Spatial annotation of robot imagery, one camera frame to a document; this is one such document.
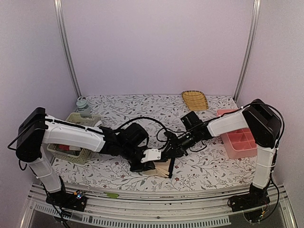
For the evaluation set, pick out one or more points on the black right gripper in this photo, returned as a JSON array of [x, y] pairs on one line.
[[177, 149]]

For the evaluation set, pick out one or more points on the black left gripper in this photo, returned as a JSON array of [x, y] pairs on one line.
[[148, 165]]

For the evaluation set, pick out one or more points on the beige garment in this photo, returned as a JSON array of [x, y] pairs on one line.
[[162, 169]]

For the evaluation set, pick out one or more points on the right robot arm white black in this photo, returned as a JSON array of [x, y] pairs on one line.
[[264, 121]]

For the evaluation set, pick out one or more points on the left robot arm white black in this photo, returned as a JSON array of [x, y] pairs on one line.
[[40, 128]]

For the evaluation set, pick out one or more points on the floral tablecloth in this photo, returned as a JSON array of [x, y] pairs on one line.
[[206, 167]]

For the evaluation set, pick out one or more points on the green tape piece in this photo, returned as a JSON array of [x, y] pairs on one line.
[[112, 195]]

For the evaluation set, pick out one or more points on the cream perforated laundry basket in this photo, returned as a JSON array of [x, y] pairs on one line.
[[79, 132]]

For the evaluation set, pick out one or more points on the yellow woven bamboo tray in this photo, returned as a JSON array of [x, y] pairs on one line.
[[195, 100]]

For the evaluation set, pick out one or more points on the pink divided organizer box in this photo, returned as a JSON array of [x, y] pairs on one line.
[[238, 141]]

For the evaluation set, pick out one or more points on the red garment in basket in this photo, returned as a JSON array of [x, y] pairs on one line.
[[64, 147]]

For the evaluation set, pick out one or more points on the mint lidded glass jar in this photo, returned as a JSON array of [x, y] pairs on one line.
[[82, 106]]

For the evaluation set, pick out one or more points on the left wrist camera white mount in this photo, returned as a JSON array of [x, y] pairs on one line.
[[151, 154]]

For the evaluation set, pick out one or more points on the aluminium front rail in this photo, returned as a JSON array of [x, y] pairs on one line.
[[177, 209]]

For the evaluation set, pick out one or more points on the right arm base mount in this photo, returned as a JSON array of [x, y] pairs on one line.
[[248, 201]]

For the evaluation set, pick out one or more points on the right aluminium frame post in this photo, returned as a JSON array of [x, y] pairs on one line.
[[248, 50]]

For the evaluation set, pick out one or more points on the aluminium frame post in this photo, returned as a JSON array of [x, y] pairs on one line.
[[248, 50], [65, 45]]

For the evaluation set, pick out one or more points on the left aluminium frame post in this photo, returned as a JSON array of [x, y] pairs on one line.
[[65, 45]]

